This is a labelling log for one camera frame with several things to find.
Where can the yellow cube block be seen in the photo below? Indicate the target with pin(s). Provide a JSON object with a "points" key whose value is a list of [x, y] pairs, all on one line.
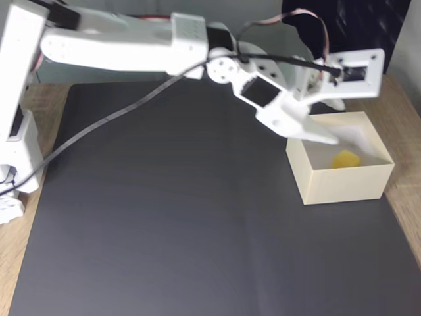
{"points": [[345, 159]]}

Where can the white open cardboard box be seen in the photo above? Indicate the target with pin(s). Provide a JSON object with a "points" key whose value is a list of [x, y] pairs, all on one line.
{"points": [[345, 187]]}

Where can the black hanging cloth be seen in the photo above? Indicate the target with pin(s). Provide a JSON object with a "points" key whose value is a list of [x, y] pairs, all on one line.
{"points": [[355, 26]]}

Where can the dark grey table mat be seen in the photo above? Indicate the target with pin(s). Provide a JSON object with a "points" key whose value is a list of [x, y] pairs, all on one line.
{"points": [[197, 247]]}

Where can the white camera mount frame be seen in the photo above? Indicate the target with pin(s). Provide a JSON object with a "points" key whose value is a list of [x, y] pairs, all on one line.
{"points": [[375, 82]]}

